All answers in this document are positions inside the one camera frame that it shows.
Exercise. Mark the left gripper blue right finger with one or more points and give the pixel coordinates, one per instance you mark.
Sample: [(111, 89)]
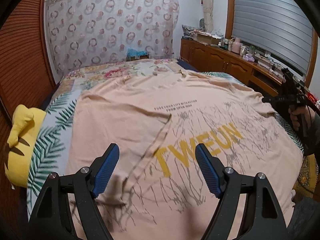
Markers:
[(212, 170)]

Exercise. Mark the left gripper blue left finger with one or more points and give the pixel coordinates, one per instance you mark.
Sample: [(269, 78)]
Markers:
[(102, 169)]

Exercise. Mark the beige printed t-shirt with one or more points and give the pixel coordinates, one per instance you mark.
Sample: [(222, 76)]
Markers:
[(157, 190)]

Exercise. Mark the person's right hand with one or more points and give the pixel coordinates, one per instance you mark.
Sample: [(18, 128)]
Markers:
[(306, 112)]

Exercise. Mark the floral leaf bed blanket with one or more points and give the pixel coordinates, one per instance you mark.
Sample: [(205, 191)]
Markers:
[(51, 150)]

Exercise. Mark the pink thermos bottle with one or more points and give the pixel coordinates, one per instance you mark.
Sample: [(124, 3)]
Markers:
[(236, 45)]

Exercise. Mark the grey window roller blind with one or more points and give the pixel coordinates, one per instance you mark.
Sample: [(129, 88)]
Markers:
[(278, 26)]

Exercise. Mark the yellow plush toy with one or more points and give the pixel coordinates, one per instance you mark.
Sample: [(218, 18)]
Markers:
[(18, 150)]

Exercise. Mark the wooden sideboard cabinet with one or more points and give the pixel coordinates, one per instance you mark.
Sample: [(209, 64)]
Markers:
[(205, 58)]

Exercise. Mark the cardboard box on sideboard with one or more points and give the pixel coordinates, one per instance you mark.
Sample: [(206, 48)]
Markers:
[(207, 39)]

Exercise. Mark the dark blue mattress sheet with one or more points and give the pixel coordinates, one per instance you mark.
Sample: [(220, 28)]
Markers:
[(186, 65)]

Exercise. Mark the wooden louvered wardrobe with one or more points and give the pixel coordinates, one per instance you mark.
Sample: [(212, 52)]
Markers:
[(26, 76)]

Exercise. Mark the box with blue cloth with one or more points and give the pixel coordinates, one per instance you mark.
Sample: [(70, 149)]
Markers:
[(133, 55)]

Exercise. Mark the beige hanging curtain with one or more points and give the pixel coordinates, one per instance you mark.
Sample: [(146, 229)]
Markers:
[(208, 15)]

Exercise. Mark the circle patterned lace curtain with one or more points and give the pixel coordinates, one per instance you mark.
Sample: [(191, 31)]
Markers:
[(85, 33)]

